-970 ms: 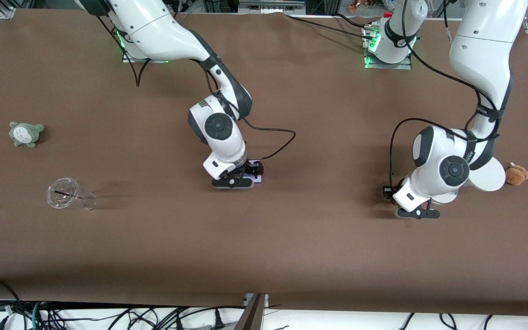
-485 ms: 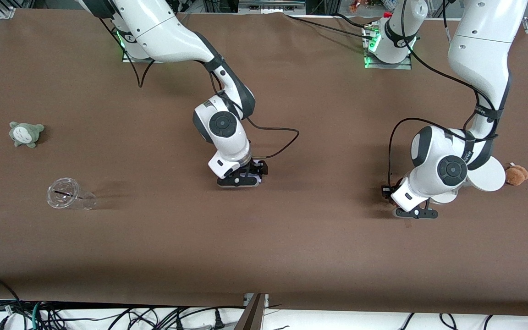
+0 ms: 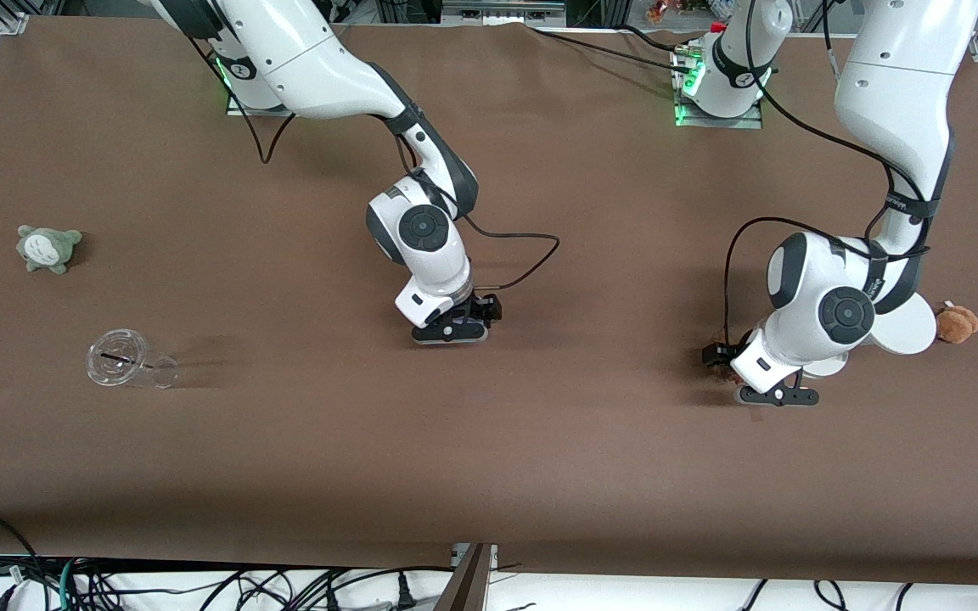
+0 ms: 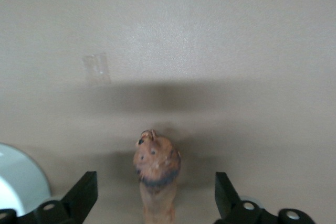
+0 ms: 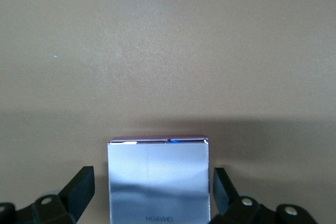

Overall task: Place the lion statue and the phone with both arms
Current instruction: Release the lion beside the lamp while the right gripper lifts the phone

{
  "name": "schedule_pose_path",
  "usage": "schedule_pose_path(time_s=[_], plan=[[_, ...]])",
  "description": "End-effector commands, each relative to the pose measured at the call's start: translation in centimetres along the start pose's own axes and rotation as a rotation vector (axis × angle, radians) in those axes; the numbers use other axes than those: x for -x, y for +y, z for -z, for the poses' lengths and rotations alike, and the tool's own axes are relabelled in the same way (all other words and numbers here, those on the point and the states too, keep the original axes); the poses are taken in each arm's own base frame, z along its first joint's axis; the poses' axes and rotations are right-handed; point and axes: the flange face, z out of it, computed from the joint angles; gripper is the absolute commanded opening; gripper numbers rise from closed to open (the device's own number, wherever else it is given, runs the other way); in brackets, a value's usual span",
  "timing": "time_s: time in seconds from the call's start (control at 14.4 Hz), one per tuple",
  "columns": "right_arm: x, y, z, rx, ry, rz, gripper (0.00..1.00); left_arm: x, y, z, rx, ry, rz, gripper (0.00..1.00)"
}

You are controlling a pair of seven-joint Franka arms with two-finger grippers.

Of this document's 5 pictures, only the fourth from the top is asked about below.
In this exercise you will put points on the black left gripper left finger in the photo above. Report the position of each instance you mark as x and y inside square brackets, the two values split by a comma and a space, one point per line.
[78, 197]

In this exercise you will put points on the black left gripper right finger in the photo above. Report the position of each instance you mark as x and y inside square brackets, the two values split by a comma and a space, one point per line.
[227, 200]

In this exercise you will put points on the brown lion statue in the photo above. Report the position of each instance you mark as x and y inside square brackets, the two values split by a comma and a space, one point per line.
[157, 166]

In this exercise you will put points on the white round cup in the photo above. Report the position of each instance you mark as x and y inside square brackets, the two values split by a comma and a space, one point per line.
[21, 176]

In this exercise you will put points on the small clear tape piece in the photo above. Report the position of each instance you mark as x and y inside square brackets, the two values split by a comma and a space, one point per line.
[95, 68]

